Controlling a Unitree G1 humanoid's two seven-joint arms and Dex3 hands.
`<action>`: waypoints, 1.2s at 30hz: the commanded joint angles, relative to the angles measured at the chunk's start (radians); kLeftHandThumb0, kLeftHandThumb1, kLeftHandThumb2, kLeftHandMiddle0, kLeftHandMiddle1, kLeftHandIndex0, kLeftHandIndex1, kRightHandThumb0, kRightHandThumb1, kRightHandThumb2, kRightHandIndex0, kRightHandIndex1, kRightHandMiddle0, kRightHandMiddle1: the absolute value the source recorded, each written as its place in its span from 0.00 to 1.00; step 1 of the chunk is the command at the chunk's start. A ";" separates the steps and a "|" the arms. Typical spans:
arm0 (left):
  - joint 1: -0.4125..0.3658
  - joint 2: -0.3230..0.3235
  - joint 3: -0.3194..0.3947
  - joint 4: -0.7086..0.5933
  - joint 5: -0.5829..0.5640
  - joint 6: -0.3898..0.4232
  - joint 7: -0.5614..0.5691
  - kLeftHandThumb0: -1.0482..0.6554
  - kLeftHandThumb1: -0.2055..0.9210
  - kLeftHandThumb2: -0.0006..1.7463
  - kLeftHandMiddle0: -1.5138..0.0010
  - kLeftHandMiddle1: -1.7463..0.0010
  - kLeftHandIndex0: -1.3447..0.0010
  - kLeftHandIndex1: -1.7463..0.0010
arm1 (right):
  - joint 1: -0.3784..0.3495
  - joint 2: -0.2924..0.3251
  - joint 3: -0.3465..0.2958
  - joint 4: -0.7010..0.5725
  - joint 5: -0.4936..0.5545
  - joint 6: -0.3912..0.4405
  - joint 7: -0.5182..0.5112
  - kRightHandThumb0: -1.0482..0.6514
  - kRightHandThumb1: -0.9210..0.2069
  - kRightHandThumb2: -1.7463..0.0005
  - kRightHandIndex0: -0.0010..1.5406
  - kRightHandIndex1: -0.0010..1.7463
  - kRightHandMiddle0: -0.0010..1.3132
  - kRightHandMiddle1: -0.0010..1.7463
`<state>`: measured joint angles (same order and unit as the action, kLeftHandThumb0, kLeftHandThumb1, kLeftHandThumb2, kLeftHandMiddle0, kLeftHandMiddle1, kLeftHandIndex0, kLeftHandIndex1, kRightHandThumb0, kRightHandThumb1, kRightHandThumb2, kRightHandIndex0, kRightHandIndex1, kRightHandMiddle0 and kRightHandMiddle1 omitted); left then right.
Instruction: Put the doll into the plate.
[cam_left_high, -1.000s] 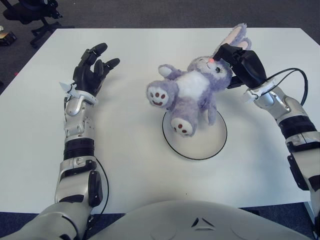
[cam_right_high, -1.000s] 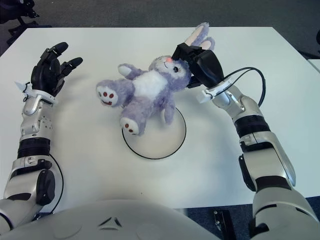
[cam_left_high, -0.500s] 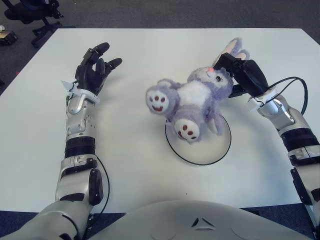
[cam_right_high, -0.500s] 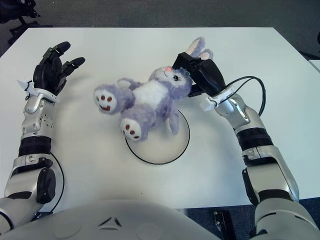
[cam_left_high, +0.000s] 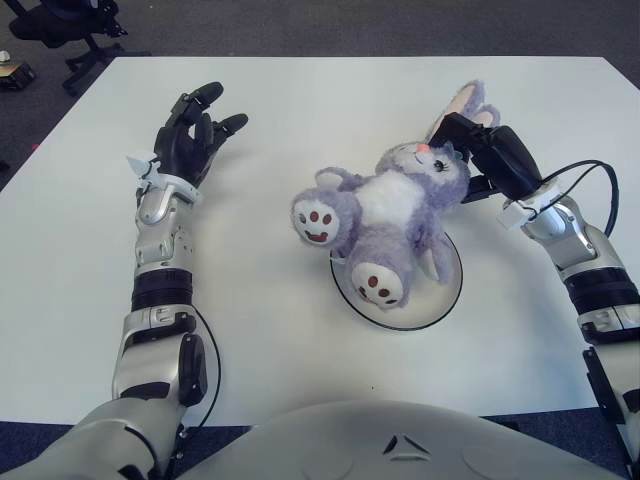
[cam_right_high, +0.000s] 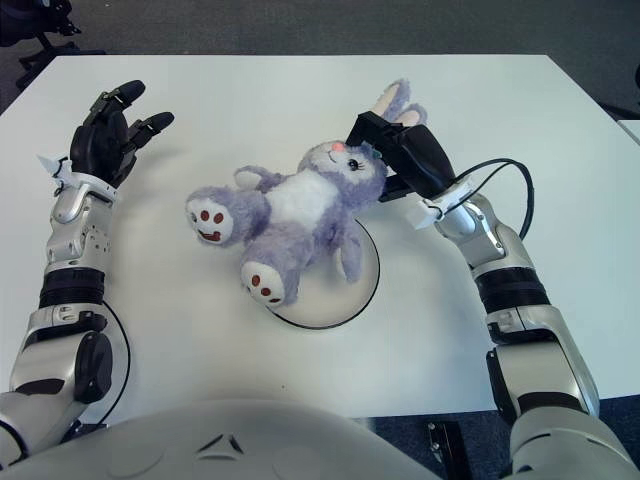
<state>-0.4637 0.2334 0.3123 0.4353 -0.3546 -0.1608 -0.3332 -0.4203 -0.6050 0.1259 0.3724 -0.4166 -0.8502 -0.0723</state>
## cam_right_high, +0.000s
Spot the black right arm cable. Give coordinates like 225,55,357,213
452,158,535,242

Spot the white plate with black rim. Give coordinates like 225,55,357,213
267,217,381,330

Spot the purple plush bunny doll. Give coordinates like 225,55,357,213
184,77,431,307

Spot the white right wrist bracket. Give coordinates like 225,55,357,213
405,177,479,231

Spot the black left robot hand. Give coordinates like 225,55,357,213
68,78,176,190

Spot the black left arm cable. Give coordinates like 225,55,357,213
74,309,132,431

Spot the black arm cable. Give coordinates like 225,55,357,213
452,158,535,242
74,309,132,431

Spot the black office chair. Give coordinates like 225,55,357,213
0,0,106,84

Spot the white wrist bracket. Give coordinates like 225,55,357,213
405,177,479,231
37,153,121,204

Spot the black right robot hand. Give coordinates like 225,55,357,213
344,112,457,204

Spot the white side table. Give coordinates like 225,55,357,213
617,118,640,146

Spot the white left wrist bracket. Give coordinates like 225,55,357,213
37,153,121,204

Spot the grey robot torso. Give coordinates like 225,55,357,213
0,394,441,480

